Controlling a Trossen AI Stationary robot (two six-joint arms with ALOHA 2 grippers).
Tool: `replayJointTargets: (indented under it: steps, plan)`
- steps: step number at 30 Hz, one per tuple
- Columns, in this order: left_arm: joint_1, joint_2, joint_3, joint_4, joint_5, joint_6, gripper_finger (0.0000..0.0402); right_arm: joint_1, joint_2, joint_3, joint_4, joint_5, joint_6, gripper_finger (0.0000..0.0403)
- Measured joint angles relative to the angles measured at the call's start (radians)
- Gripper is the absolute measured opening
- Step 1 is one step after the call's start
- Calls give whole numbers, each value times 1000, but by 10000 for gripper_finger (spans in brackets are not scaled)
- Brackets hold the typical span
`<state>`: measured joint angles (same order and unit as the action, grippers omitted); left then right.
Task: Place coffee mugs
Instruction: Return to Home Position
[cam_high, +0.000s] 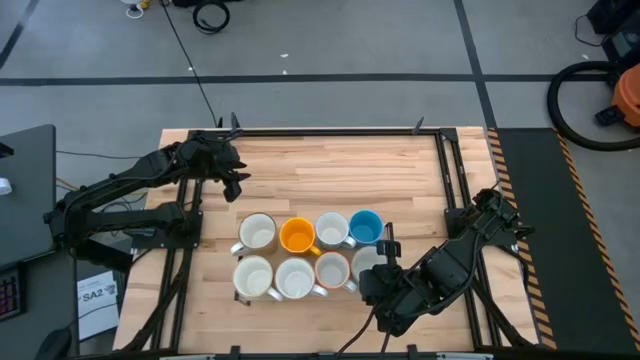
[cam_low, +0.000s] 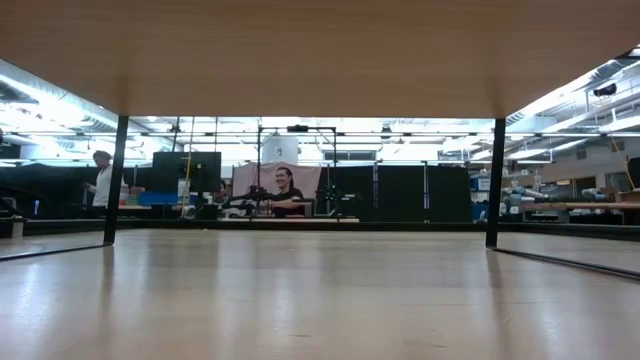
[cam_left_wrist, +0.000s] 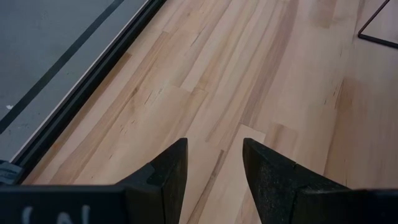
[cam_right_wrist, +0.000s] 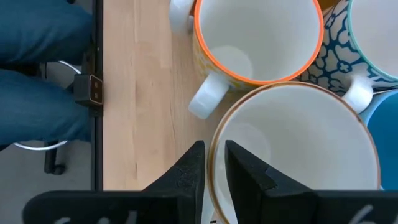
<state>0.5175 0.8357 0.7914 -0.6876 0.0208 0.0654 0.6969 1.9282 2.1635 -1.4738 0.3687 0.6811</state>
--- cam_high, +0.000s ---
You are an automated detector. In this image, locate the white paper sign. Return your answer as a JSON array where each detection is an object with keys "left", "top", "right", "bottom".
[{"left": 75, "top": 269, "right": 121, "bottom": 343}]

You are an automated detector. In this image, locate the thin black cable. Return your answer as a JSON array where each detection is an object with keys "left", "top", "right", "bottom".
[
  {"left": 573, "top": 13, "right": 609, "bottom": 49},
  {"left": 55, "top": 148, "right": 146, "bottom": 162}
]

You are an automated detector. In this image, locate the dark grey desk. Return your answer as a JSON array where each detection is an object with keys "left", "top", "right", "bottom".
[{"left": 0, "top": 123, "right": 58, "bottom": 269}]

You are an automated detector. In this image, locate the black rounded object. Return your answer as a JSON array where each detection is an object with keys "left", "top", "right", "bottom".
[{"left": 33, "top": 323, "right": 75, "bottom": 360}]

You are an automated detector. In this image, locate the black mat hazard stripe edge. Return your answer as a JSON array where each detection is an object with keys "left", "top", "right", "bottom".
[{"left": 487, "top": 127, "right": 640, "bottom": 357}]

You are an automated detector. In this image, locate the orange vacuum cleaner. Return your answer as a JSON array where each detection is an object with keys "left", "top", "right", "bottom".
[{"left": 593, "top": 63, "right": 640, "bottom": 129}]

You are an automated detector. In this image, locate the yellow faceted mug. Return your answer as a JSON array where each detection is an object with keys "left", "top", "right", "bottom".
[{"left": 278, "top": 216, "right": 324, "bottom": 258}]

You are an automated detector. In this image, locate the coiled black cable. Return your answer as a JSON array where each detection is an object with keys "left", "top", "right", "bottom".
[{"left": 192, "top": 0, "right": 232, "bottom": 35}]

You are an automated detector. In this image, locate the blue mug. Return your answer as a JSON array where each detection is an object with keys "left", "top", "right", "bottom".
[{"left": 348, "top": 209, "right": 385, "bottom": 247}]

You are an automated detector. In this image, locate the black keyboard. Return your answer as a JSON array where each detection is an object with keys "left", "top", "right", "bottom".
[{"left": 0, "top": 263, "right": 27, "bottom": 322}]

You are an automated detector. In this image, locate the black equipment case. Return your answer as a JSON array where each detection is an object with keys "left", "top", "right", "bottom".
[
  {"left": 601, "top": 32, "right": 640, "bottom": 64},
  {"left": 585, "top": 0, "right": 640, "bottom": 36}
]

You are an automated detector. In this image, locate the red-orange mug white handle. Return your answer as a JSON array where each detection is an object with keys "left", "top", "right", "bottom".
[{"left": 314, "top": 251, "right": 359, "bottom": 294}]

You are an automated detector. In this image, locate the pale green mug white handle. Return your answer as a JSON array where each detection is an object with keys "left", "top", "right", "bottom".
[{"left": 229, "top": 212, "right": 279, "bottom": 258}]

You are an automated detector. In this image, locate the black aluminium rig frame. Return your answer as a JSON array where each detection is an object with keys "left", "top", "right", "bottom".
[{"left": 113, "top": 112, "right": 540, "bottom": 360}]

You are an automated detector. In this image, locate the orange vacuum with hose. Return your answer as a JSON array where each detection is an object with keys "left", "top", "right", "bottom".
[{"left": 546, "top": 59, "right": 640, "bottom": 153}]

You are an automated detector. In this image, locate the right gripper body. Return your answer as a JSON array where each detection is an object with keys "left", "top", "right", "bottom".
[{"left": 358, "top": 262, "right": 409, "bottom": 308}]

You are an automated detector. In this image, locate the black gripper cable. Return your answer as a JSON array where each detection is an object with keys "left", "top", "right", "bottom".
[{"left": 333, "top": 305, "right": 394, "bottom": 360}]

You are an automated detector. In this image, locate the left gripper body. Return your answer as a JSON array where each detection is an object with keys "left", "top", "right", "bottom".
[{"left": 199, "top": 132, "right": 245, "bottom": 204}]

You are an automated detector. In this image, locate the long black floor cable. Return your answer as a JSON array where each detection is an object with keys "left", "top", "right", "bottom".
[{"left": 158, "top": 0, "right": 224, "bottom": 129}]

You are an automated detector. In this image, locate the cream mug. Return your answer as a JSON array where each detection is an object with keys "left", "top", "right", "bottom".
[{"left": 231, "top": 254, "right": 285, "bottom": 303}]

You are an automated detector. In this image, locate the white and yellow plug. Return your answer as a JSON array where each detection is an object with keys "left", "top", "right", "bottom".
[{"left": 119, "top": 0, "right": 151, "bottom": 20}]

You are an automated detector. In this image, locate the dark teal glossy mug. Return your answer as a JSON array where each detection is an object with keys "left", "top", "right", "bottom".
[{"left": 350, "top": 245, "right": 389, "bottom": 282}]

